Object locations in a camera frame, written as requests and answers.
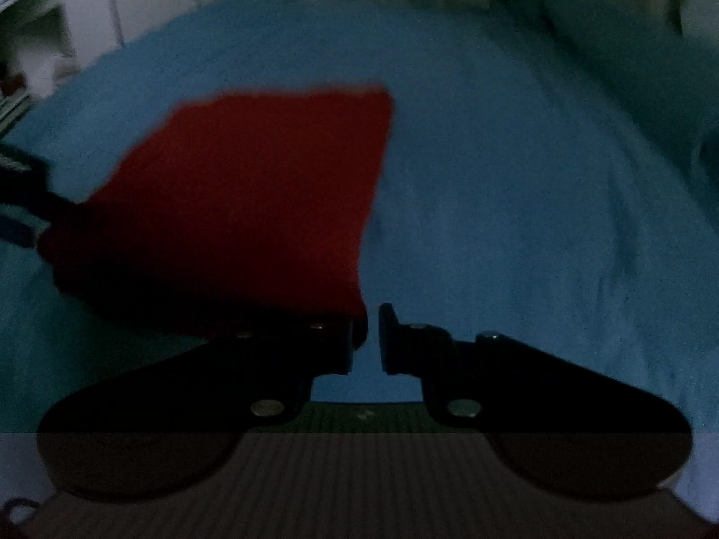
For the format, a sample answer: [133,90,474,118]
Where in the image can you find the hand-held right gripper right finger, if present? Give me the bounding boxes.
[377,302,624,434]

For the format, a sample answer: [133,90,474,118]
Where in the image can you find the white shelf unit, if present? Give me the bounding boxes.
[0,0,127,136]

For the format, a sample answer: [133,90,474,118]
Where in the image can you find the blue pillow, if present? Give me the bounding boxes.
[500,0,719,181]

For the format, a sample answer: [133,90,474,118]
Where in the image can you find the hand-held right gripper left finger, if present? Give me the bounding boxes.
[213,315,370,425]

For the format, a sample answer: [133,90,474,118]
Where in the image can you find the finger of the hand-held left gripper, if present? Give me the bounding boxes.
[0,143,85,222]
[0,214,53,250]

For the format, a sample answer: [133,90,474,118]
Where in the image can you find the red long-sleeved sweater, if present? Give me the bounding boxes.
[36,86,397,339]

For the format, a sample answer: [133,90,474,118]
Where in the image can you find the blue bed sheet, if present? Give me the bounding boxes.
[0,0,719,433]

